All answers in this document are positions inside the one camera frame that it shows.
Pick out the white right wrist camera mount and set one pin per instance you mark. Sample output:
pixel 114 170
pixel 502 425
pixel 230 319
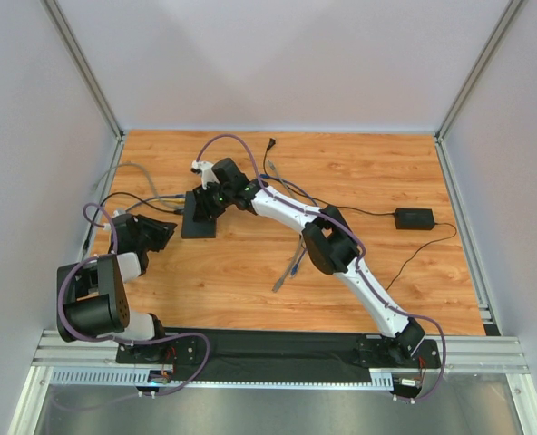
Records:
pixel 205 170

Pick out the black power adapter brick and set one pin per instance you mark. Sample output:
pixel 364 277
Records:
pixel 414 219

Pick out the slotted cable duct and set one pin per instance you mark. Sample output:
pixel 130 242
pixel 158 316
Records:
pixel 147 378

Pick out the aluminium frame post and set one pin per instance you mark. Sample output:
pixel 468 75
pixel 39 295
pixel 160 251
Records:
pixel 72 46
pixel 501 28

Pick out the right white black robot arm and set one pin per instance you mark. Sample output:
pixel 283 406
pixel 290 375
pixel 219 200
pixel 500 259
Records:
pixel 332 247

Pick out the black network switch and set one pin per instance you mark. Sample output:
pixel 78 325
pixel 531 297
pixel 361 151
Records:
pixel 192 229

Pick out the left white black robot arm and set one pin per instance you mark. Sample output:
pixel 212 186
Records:
pixel 92 305

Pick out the left aluminium frame post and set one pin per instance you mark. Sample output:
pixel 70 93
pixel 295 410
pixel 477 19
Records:
pixel 72 46

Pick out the right aluminium frame post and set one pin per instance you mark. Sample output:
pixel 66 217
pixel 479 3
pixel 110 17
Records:
pixel 501 28

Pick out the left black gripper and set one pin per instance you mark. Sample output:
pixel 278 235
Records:
pixel 146 232

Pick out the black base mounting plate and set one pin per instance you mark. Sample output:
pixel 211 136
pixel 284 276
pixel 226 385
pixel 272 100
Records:
pixel 278 356

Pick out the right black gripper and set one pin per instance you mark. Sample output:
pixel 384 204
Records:
pixel 206 204

